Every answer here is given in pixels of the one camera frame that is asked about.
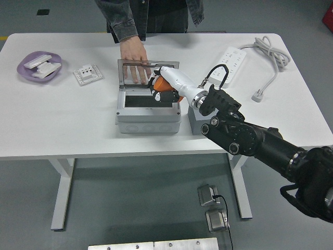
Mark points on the orange cylinder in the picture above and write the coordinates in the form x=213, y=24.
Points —
x=160, y=84

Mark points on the white power strip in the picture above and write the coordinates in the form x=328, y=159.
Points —
x=234, y=62

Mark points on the yellow floor tape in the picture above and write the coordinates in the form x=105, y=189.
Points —
x=3, y=38

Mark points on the grey cube with round hole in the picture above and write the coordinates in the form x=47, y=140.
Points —
x=193, y=122

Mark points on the small white plastic part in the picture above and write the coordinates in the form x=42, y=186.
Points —
x=43, y=67

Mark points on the white wall socket panel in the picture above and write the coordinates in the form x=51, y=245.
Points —
x=87, y=74

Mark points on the grey junction box clear lid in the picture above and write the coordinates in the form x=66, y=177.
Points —
x=147, y=121

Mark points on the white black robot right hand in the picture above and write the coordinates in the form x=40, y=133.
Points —
x=177, y=79

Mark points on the white table leg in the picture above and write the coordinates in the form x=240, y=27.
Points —
x=242, y=187
x=60, y=192

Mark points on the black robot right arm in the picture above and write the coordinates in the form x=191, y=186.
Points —
x=260, y=140

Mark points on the metal foot pedal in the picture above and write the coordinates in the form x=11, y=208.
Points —
x=206, y=195
x=216, y=220

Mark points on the red object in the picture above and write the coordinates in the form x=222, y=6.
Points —
x=328, y=17

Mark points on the purple tray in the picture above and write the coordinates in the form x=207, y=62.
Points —
x=28, y=73

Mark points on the long white plastic bar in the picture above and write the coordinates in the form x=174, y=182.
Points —
x=36, y=62

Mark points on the silver metal plate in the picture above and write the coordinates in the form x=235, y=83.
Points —
x=119, y=246
x=184, y=244

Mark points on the wide white plastic part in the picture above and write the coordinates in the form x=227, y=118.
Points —
x=48, y=71

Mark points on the dark floor sign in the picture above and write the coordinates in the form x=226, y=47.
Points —
x=208, y=31

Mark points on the person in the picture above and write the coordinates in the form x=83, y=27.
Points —
x=145, y=15

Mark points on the person's hand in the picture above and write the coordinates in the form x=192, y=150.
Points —
x=134, y=54

